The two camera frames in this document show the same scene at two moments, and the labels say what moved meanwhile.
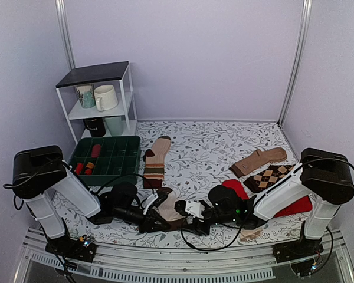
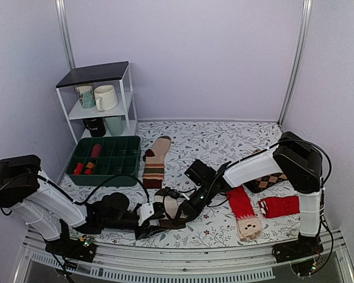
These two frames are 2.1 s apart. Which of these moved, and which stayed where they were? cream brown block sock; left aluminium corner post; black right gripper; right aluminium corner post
Moved: black right gripper
Stayed: cream brown block sock; right aluminium corner post; left aluminium corner post
